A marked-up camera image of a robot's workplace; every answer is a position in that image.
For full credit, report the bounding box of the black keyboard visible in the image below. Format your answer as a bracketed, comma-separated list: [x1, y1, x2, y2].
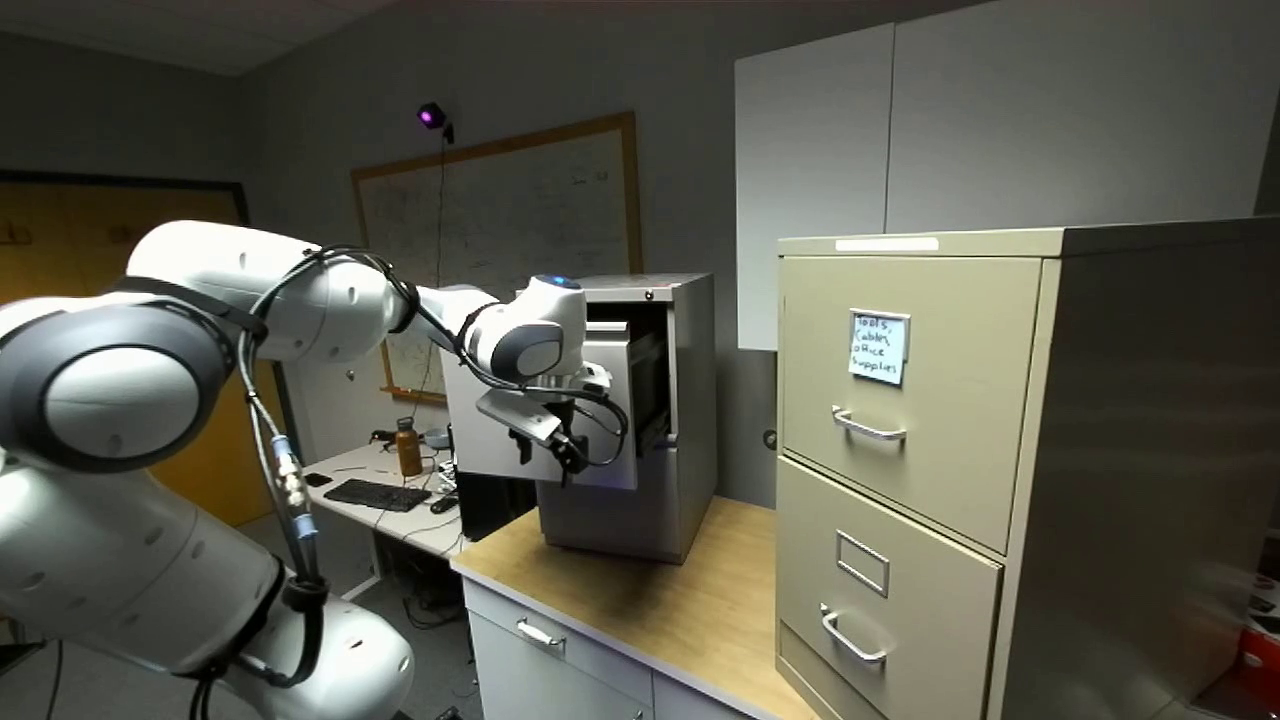
[320, 478, 435, 516]

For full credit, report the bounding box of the white base cabinet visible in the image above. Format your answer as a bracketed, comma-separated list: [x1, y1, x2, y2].
[456, 574, 762, 720]

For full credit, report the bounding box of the white wall cabinet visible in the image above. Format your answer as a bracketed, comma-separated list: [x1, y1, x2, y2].
[734, 0, 1280, 358]

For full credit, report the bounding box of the white paper note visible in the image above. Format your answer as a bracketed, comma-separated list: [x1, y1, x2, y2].
[843, 310, 916, 393]

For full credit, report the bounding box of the camera with purple light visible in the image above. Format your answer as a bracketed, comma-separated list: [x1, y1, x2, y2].
[414, 99, 461, 149]

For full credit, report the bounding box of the white desk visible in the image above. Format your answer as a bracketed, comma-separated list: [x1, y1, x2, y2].
[300, 437, 473, 563]

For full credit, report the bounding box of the brown bottle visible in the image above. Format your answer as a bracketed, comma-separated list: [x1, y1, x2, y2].
[394, 413, 430, 483]

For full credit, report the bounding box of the beige drawer with label holder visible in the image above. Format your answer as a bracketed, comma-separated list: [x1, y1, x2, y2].
[772, 455, 1010, 720]

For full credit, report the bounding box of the whiteboard with wooden frame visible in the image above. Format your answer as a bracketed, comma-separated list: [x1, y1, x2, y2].
[350, 108, 648, 413]

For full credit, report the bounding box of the beige metal filing cabinet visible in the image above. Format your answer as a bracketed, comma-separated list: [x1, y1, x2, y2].
[772, 217, 1280, 720]

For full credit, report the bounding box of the beige drawer with paper note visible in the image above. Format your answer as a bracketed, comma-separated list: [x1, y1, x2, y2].
[776, 253, 1050, 555]

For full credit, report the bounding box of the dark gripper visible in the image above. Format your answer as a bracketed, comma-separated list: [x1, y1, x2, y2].
[478, 387, 591, 482]

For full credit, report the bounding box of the grey metal filing cabinet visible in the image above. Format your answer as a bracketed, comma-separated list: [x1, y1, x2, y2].
[537, 271, 722, 563]

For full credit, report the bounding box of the yellow wooden door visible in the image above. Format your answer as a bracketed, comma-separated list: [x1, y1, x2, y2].
[0, 169, 293, 531]

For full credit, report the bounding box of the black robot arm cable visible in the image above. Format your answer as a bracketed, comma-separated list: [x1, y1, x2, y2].
[230, 247, 338, 691]

